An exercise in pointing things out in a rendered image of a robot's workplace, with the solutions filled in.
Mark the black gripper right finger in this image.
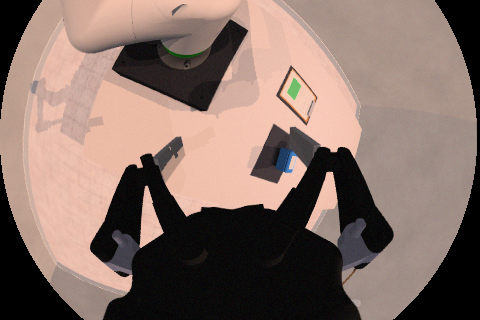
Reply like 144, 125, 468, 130
248, 127, 394, 271

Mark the blue self-inking stamp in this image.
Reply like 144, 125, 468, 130
271, 146, 297, 173

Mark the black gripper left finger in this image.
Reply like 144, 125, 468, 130
90, 136, 210, 277

